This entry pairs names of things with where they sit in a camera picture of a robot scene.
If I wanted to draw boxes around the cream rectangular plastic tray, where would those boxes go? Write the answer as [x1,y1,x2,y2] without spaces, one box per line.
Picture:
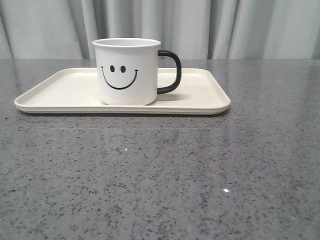
[14,67,231,115]

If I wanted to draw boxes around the pale grey pleated curtain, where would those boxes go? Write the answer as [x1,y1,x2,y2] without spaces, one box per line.
[0,0,320,60]

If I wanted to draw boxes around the white smiley mug black handle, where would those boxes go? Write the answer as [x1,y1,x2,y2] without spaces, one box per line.
[92,38,182,106]

